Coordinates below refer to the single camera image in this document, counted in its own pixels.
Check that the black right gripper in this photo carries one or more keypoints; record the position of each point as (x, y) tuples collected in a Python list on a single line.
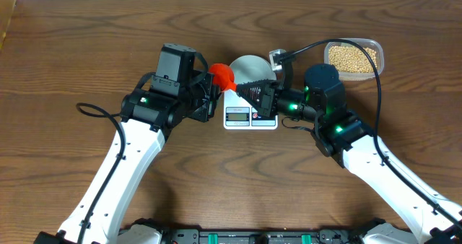
[(269, 92)]

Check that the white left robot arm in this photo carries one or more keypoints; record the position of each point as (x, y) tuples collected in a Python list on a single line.
[(181, 87)]

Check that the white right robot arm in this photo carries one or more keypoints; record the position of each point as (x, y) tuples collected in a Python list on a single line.
[(341, 134)]

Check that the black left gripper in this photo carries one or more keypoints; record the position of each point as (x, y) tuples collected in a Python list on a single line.
[(211, 91)]

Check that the red plastic measuring scoop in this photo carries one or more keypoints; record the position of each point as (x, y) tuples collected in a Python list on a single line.
[(224, 77)]

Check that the clear plastic container of beans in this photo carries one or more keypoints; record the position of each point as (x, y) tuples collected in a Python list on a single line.
[(351, 63)]

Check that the white round bowl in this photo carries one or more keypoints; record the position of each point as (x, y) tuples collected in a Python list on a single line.
[(251, 68)]

